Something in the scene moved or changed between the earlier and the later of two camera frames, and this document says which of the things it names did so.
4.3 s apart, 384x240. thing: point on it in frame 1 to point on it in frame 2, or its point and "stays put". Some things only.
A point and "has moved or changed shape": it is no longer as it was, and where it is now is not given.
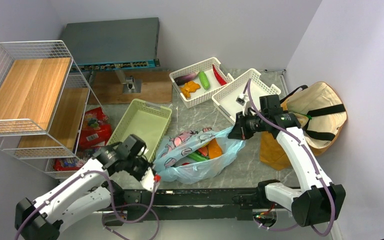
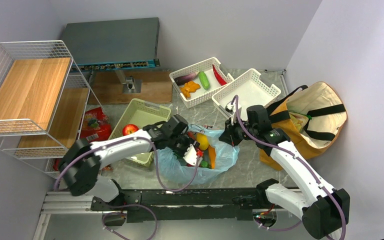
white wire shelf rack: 33,106 stays put
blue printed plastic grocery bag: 195,155 has moved or changed shape
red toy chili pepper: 220,79 stays put
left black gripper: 147,165 to 189,141
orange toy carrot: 214,149 to 211,157
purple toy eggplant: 180,79 stays put
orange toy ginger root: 189,87 stays put
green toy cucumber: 204,80 stays put
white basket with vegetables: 195,82 stays put
